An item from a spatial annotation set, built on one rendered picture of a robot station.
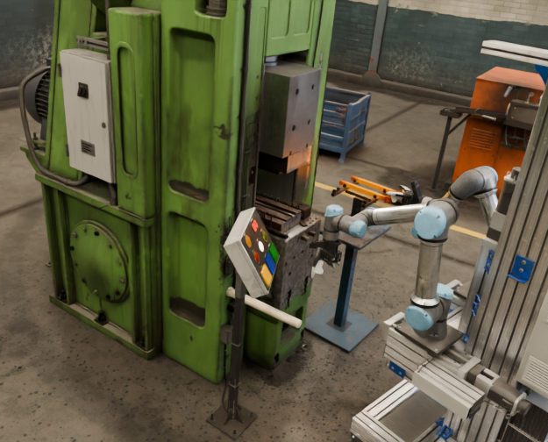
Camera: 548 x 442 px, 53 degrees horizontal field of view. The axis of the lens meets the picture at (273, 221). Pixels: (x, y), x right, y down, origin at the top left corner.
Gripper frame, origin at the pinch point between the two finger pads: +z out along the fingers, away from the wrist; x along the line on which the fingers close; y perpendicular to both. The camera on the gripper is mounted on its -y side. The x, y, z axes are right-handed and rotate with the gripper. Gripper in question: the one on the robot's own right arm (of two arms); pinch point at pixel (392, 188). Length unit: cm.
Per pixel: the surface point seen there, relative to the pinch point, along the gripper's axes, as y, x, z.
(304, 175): 1, -22, 47
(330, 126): 70, 270, 216
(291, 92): -59, -68, 28
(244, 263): 1, -123, 4
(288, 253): 28, -65, 22
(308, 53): -70, -32, 46
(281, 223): 12, -65, 30
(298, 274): 48, -51, 24
